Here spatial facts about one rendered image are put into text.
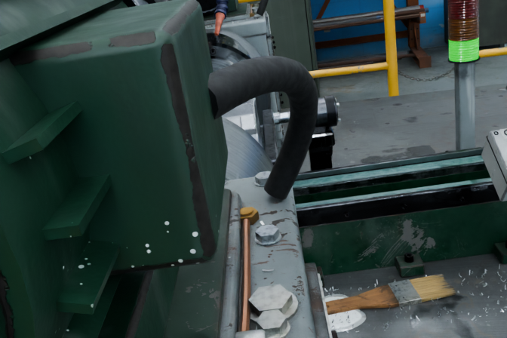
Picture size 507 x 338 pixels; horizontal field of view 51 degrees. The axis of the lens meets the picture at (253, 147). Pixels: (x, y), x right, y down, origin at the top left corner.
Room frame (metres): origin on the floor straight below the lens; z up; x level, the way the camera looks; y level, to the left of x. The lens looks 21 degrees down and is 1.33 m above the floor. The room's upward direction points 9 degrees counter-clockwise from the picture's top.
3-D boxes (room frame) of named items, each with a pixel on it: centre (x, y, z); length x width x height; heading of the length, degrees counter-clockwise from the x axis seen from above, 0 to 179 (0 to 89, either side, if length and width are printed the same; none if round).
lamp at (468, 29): (1.10, -0.47, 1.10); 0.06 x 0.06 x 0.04
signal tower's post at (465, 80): (1.10, -0.47, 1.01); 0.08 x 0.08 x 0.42; 87
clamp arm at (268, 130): (0.85, -0.03, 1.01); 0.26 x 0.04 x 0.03; 177
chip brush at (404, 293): (0.66, -0.16, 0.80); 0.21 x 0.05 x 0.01; 93
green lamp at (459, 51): (1.10, -0.47, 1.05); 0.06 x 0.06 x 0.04
